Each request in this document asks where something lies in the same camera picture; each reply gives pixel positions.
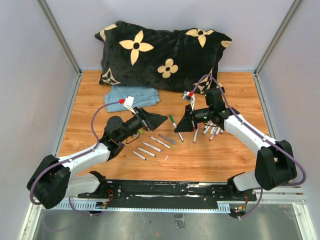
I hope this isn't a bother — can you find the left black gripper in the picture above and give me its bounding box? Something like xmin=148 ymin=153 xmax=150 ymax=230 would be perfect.
xmin=118 ymin=107 xmax=168 ymax=143

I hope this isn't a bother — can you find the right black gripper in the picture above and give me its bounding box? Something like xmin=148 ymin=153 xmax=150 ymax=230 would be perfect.
xmin=174 ymin=104 xmax=213 ymax=133

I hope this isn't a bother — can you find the grey marker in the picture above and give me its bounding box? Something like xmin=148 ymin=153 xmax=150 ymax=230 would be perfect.
xmin=158 ymin=134 xmax=177 ymax=145

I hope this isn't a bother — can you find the green capped white marker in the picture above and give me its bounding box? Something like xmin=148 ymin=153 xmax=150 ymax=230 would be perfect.
xmin=137 ymin=147 xmax=157 ymax=158

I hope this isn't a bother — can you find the blue capped white marker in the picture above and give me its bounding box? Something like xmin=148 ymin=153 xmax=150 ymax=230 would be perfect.
xmin=132 ymin=150 xmax=147 ymax=161

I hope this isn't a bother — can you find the light blue capped marker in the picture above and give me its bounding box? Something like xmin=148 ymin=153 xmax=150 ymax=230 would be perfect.
xmin=143 ymin=142 xmax=162 ymax=153

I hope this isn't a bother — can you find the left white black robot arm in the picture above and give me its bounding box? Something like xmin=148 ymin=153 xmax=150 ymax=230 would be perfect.
xmin=26 ymin=107 xmax=168 ymax=209

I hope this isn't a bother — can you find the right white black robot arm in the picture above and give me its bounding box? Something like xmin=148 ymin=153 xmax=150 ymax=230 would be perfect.
xmin=174 ymin=88 xmax=297 ymax=200

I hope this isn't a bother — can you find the purple capped pen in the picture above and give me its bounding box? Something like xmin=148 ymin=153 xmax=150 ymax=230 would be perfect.
xmin=209 ymin=130 xmax=215 ymax=141

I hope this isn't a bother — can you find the sky blue capped marker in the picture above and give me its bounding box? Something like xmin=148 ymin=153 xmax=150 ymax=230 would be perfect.
xmin=202 ymin=126 xmax=211 ymax=135

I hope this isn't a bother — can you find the light blue folded cloth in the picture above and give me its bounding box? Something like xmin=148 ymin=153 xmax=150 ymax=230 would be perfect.
xmin=104 ymin=85 xmax=160 ymax=108

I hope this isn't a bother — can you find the black floral pillow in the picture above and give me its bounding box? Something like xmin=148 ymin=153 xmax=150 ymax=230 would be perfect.
xmin=94 ymin=20 xmax=232 ymax=94

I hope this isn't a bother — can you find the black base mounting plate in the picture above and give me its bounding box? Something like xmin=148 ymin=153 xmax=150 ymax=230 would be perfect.
xmin=77 ymin=179 xmax=257 ymax=211

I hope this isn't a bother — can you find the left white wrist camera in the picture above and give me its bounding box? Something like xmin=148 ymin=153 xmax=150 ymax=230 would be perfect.
xmin=123 ymin=96 xmax=135 ymax=113

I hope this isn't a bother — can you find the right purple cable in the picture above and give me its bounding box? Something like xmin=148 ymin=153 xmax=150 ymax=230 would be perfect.
xmin=189 ymin=74 xmax=307 ymax=221

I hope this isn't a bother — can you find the purple cable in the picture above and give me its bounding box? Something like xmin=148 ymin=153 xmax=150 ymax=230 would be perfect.
xmin=189 ymin=74 xmax=307 ymax=221
xmin=29 ymin=98 xmax=125 ymax=217

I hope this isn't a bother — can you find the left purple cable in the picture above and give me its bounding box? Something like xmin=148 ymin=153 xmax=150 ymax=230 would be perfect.
xmin=29 ymin=98 xmax=125 ymax=217

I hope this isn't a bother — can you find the aluminium frame rail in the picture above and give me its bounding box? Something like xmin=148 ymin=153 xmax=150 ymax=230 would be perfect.
xmin=36 ymin=0 xmax=82 ymax=76

